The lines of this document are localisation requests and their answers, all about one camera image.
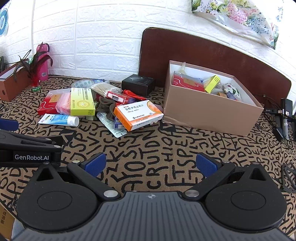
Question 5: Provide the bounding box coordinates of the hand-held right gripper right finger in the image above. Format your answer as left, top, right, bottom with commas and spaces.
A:
181, 153, 266, 201

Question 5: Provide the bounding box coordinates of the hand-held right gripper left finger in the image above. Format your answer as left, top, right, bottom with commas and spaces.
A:
35, 153, 121, 202

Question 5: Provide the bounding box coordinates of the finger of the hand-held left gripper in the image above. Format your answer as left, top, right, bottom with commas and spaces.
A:
0, 119, 19, 131

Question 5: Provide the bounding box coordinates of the printed foil sachet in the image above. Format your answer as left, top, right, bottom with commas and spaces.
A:
97, 111, 127, 138

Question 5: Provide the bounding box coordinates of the brown cardboard box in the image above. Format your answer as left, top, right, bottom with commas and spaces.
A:
162, 60, 264, 136

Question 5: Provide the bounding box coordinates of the small red blue box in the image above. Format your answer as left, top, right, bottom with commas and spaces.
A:
114, 116, 126, 129

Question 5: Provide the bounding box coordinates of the large yellow-green medicine box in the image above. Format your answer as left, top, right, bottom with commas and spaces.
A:
70, 88, 96, 116

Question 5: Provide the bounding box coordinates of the orange white medicine box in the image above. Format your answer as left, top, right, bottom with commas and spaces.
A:
113, 100, 164, 132

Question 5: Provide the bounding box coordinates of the brown planter box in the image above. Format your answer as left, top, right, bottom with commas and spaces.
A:
0, 64, 31, 102

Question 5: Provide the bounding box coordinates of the red flat packet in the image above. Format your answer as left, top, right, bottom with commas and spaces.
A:
37, 89, 72, 115
172, 72, 206, 92

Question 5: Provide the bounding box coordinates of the white blue tube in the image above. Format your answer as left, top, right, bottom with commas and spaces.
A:
38, 113, 79, 127

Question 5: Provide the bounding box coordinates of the pink plastic packet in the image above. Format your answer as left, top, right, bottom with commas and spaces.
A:
55, 93, 72, 115

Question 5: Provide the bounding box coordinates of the dark leafy plant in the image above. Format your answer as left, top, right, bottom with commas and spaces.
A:
13, 43, 53, 87

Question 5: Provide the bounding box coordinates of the pink thermos bottle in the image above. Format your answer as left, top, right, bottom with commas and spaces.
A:
36, 44, 50, 81

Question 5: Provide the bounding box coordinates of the cardboard carton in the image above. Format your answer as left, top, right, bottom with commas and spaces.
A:
0, 206, 14, 240

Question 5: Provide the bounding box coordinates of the cotton swab bag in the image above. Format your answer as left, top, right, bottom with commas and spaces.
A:
91, 83, 123, 98

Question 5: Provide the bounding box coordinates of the white floral pouch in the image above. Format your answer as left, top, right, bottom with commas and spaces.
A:
222, 83, 241, 99

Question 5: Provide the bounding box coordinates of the small yellow-green medicine box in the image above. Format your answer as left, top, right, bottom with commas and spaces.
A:
204, 75, 221, 93

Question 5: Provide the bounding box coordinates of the red plastic tool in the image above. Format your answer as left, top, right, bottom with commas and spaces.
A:
122, 89, 148, 102

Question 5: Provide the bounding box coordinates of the black box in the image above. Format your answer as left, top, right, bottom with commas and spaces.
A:
122, 74, 156, 97

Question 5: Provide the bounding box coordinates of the black power adapter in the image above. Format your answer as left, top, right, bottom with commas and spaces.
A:
280, 98, 293, 116

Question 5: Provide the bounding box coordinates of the blue fan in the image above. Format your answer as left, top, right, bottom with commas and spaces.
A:
0, 7, 10, 36

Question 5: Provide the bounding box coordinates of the dark wooden board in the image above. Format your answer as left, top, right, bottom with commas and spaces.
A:
139, 27, 292, 100

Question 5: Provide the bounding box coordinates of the floral plastic bag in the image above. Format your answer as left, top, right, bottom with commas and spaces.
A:
191, 0, 284, 49

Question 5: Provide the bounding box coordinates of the black wire stand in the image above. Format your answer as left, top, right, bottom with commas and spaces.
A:
281, 162, 296, 193

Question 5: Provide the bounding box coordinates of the black cable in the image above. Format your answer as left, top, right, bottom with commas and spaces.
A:
255, 94, 281, 110

